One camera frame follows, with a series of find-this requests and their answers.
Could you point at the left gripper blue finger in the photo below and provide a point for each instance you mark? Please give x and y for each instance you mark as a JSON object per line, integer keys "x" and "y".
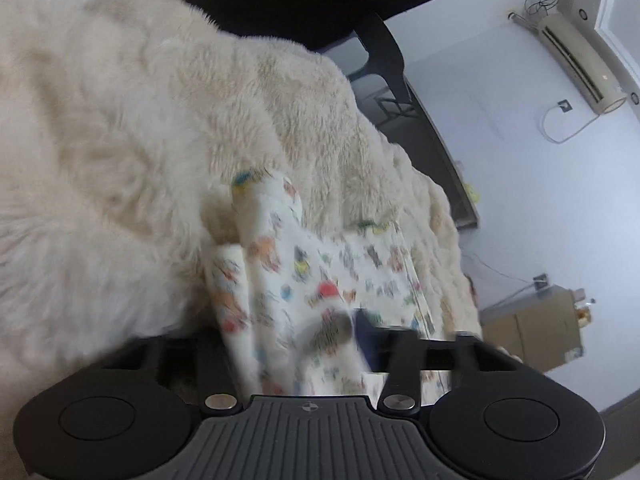
{"x": 395, "y": 353}

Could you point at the cartoon print cream garment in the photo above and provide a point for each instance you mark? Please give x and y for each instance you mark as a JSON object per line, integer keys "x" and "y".
{"x": 286, "y": 298}

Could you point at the grey folding table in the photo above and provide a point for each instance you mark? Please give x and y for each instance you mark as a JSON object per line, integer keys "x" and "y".
{"x": 410, "y": 126}

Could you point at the jar on refrigerator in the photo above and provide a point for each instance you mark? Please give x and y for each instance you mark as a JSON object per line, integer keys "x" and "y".
{"x": 583, "y": 311}

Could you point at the dark plastic chair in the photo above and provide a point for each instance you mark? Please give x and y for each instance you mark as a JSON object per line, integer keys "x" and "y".
{"x": 385, "y": 60}

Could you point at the white air conditioner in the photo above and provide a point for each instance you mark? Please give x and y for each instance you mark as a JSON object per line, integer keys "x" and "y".
{"x": 594, "y": 80}

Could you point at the cream fluffy blanket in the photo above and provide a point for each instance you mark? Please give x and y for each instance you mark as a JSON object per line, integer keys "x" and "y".
{"x": 123, "y": 123}

